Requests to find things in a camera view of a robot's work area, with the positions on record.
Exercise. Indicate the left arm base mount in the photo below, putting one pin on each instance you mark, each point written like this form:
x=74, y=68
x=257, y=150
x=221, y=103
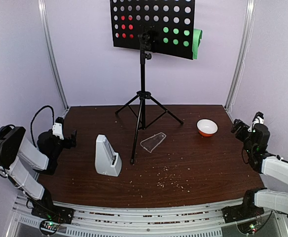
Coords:
x=62, y=215

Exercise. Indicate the black perforated music stand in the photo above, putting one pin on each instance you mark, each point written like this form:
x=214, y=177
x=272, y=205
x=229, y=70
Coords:
x=152, y=26

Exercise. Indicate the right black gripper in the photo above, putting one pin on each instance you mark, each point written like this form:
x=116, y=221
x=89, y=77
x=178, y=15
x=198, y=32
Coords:
x=240, y=129

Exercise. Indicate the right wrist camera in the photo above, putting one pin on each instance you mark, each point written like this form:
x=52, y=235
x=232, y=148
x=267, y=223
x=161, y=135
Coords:
x=258, y=119

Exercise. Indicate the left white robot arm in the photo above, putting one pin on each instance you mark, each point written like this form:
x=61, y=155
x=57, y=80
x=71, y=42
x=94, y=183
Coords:
x=15, y=148

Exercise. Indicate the aluminium frame post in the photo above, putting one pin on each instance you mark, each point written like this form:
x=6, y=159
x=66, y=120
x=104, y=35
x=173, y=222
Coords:
x=51, y=55
x=240, y=63

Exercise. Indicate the grey metronome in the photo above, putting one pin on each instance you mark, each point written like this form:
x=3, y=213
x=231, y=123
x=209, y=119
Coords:
x=107, y=161

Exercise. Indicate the green paper sheet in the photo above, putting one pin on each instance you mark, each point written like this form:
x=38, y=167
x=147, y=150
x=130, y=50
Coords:
x=197, y=37

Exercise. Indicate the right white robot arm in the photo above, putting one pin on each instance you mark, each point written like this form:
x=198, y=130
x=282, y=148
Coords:
x=255, y=139

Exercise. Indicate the right aluminium frame post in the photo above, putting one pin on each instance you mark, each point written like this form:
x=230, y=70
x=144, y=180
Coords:
x=240, y=63

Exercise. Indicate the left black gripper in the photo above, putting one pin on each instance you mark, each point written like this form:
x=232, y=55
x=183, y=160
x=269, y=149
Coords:
x=68, y=144

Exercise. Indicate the clear plastic metronome cover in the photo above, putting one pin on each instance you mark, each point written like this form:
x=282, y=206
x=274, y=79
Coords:
x=151, y=143

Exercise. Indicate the aluminium front rail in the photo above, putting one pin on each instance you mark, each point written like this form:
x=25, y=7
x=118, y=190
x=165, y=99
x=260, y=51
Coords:
x=205, y=220

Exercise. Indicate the left aluminium frame post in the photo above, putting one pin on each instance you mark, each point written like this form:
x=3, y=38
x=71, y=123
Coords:
x=51, y=55

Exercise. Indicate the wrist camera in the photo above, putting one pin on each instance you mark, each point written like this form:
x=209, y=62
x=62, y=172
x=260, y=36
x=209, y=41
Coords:
x=258, y=119
x=57, y=128

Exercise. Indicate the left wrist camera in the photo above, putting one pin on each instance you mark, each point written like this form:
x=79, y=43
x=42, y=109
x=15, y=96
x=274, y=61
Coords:
x=57, y=128

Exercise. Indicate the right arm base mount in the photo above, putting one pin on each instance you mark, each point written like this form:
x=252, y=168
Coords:
x=240, y=212

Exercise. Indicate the orange and white bowl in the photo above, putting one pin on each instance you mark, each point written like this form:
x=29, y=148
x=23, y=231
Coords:
x=206, y=127

